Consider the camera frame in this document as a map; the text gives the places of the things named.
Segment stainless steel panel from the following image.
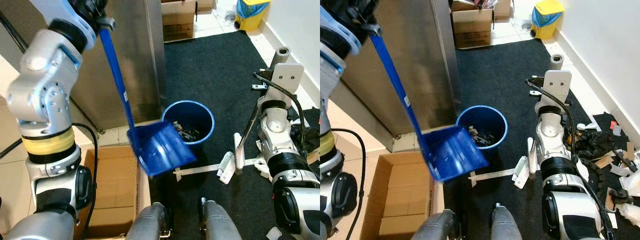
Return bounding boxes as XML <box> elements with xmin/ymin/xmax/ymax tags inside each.
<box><xmin>340</xmin><ymin>0</ymin><xmax>458</xmax><ymax>138</ymax></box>
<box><xmin>0</xmin><ymin>0</ymin><xmax>169</xmax><ymax>133</ymax></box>

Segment silver robot left leg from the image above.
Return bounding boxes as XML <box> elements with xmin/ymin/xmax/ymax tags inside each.
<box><xmin>125</xmin><ymin>202</ymin><xmax>173</xmax><ymax>240</ymax></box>
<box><xmin>411</xmin><ymin>209</ymin><xmax>457</xmax><ymax>240</ymax></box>

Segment open brown cardboard box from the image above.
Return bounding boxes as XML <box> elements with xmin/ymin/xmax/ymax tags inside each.
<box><xmin>360</xmin><ymin>152</ymin><xmax>447</xmax><ymax>240</ymax></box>
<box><xmin>74</xmin><ymin>145</ymin><xmax>152</xmax><ymax>239</ymax></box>

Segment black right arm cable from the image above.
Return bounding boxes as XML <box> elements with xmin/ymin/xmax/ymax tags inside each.
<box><xmin>526</xmin><ymin>79</ymin><xmax>576</xmax><ymax>156</ymax></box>
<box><xmin>252</xmin><ymin>72</ymin><xmax>307</xmax><ymax>156</ymax></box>

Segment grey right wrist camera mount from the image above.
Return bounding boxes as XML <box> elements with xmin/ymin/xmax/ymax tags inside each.
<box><xmin>266</xmin><ymin>62</ymin><xmax>305</xmax><ymax>104</ymax></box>
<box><xmin>543</xmin><ymin>70</ymin><xmax>573</xmax><ymax>108</ymax></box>

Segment yellow bin with blue bag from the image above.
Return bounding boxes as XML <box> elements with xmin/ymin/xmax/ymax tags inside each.
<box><xmin>531</xmin><ymin>0</ymin><xmax>565</xmax><ymax>40</ymax></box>
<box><xmin>235</xmin><ymin>0</ymin><xmax>272</xmax><ymax>33</ymax></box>

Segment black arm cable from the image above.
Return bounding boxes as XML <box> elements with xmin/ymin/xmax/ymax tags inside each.
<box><xmin>252</xmin><ymin>72</ymin><xmax>307</xmax><ymax>156</ymax></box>
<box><xmin>526</xmin><ymin>79</ymin><xmax>576</xmax><ymax>156</ymax></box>
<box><xmin>71</xmin><ymin>122</ymin><xmax>99</xmax><ymax>240</ymax></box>
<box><xmin>330</xmin><ymin>128</ymin><xmax>367</xmax><ymax>240</ymax></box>

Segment white flat box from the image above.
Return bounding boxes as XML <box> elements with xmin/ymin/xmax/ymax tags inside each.
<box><xmin>217</xmin><ymin>152</ymin><xmax>236</xmax><ymax>185</ymax></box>
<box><xmin>513</xmin><ymin>155</ymin><xmax>530</xmax><ymax>190</ymax></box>

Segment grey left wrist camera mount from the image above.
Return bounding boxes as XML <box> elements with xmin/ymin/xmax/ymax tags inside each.
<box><xmin>320</xmin><ymin>5</ymin><xmax>362</xmax><ymax>57</ymax></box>
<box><xmin>29</xmin><ymin>0</ymin><xmax>98</xmax><ymax>52</ymax></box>

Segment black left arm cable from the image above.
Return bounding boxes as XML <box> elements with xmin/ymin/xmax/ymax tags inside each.
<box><xmin>71</xmin><ymin>122</ymin><xmax>99</xmax><ymax>240</ymax></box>
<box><xmin>330</xmin><ymin>128</ymin><xmax>367</xmax><ymax>240</ymax></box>

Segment white plastic bag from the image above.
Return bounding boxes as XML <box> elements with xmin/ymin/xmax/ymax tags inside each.
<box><xmin>617</xmin><ymin>200</ymin><xmax>640</xmax><ymax>227</ymax></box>

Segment brown cardboard strip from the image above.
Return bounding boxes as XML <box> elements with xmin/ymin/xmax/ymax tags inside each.
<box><xmin>594</xmin><ymin>155</ymin><xmax>617</xmax><ymax>169</ymax></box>

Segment silver robot leg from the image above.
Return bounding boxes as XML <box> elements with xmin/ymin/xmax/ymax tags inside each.
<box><xmin>490</xmin><ymin>202</ymin><xmax>523</xmax><ymax>240</ymax></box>
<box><xmin>411</xmin><ymin>209</ymin><xmax>457</xmax><ymax>240</ymax></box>
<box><xmin>125</xmin><ymin>202</ymin><xmax>173</xmax><ymax>240</ymax></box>
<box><xmin>199</xmin><ymin>198</ymin><xmax>243</xmax><ymax>240</ymax></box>

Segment blue plastic bucket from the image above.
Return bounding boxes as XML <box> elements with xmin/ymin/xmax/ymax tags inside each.
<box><xmin>160</xmin><ymin>100</ymin><xmax>216</xmax><ymax>147</ymax></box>
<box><xmin>455</xmin><ymin>105</ymin><xmax>509</xmax><ymax>152</ymax></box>

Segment silver robot right leg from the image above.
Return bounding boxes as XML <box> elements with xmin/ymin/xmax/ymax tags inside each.
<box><xmin>199</xmin><ymin>198</ymin><xmax>243</xmax><ymax>240</ymax></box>
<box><xmin>490</xmin><ymin>202</ymin><xmax>523</xmax><ymax>240</ymax></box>

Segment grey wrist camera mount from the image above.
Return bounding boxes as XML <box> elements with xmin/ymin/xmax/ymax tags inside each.
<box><xmin>543</xmin><ymin>70</ymin><xmax>573</xmax><ymax>108</ymax></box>
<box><xmin>266</xmin><ymin>62</ymin><xmax>305</xmax><ymax>104</ymax></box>
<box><xmin>29</xmin><ymin>0</ymin><xmax>98</xmax><ymax>52</ymax></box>
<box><xmin>320</xmin><ymin>5</ymin><xmax>362</xmax><ymax>57</ymax></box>

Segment blue long-handled dustpan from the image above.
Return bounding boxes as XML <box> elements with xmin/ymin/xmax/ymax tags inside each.
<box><xmin>98</xmin><ymin>27</ymin><xmax>197</xmax><ymax>178</ymax></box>
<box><xmin>370</xmin><ymin>31</ymin><xmax>490</xmax><ymax>183</ymax></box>

